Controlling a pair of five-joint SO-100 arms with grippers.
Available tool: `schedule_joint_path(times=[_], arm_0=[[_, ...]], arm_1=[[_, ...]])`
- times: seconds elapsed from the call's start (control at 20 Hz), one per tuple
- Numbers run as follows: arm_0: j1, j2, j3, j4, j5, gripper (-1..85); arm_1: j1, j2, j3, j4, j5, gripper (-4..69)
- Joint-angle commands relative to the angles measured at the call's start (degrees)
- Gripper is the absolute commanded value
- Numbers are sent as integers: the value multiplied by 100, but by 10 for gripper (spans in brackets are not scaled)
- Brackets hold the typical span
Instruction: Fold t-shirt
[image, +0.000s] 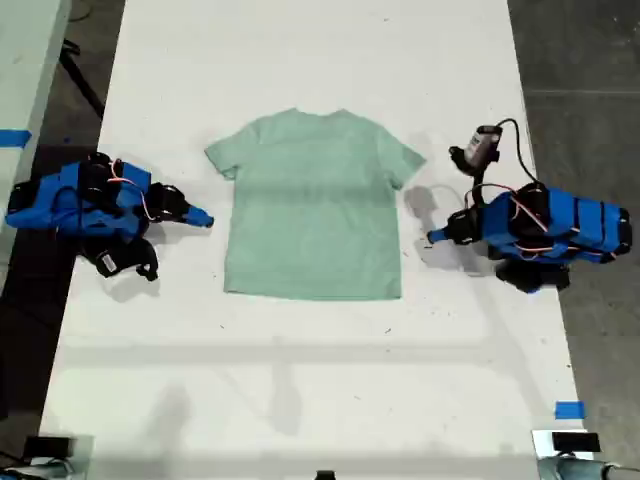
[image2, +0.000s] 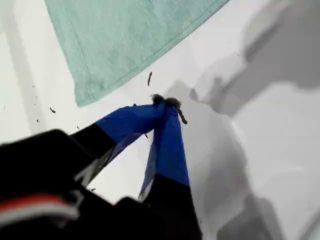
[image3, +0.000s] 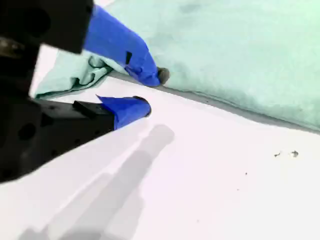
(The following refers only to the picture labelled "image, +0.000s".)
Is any pale green t-shirt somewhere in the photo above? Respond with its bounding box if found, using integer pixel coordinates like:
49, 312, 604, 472
203, 106, 428, 302

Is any black stand leg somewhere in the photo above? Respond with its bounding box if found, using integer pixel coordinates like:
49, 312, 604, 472
58, 42, 107, 120

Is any pale side table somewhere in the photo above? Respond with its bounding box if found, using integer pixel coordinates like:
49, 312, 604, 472
0, 0, 73, 286

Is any short blue tape strip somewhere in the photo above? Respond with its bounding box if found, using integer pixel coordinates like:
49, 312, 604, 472
554, 400, 586, 420

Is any silver metal plate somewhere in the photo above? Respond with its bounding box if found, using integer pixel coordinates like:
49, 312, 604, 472
37, 433, 95, 480
531, 428, 596, 461

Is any small black box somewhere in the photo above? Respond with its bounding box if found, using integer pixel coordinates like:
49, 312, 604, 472
23, 435, 77, 459
551, 432, 601, 454

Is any grey stand clamp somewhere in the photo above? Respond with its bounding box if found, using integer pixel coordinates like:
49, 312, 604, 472
0, 458, 76, 480
537, 454, 640, 480

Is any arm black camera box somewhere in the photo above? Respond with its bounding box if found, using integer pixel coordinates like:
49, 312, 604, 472
93, 237, 161, 284
448, 124, 503, 175

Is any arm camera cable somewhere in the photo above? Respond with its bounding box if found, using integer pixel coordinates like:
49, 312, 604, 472
497, 117, 540, 184

